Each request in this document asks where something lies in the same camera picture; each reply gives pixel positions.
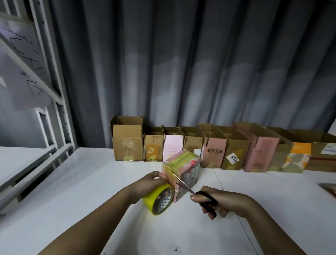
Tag person's left hand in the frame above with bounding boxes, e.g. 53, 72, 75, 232
128, 170, 170, 205

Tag person's right hand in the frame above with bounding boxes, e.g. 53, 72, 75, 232
189, 185, 259, 220

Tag yellow tape roll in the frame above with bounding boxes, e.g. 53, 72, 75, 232
142, 182, 175, 216

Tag black scissors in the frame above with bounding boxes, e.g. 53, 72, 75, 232
171, 173, 219, 220

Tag taped brown cardboard box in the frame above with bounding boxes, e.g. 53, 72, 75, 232
143, 126, 165, 163

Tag pink green printed cardboard box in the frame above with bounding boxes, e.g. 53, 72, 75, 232
161, 149, 202, 204

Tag pink and yellow printed box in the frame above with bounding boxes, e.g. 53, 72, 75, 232
161, 125, 185, 163

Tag brown box with barcode label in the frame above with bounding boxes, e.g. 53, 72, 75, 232
110, 115, 145, 163

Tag pink lettered cardboard box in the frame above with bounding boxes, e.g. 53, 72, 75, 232
233, 121, 281, 173
198, 123, 229, 170

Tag brown box with white label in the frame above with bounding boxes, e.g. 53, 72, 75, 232
180, 125, 205, 158

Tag orange and white carton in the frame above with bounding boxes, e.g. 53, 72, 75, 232
281, 141, 313, 174

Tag person's right forearm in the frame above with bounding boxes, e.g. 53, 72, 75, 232
243, 202, 306, 255

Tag person's left forearm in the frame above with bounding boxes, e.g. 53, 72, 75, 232
39, 186, 144, 255

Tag handwritten paper sheet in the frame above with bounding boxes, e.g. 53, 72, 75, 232
0, 18, 51, 83
0, 57, 54, 111

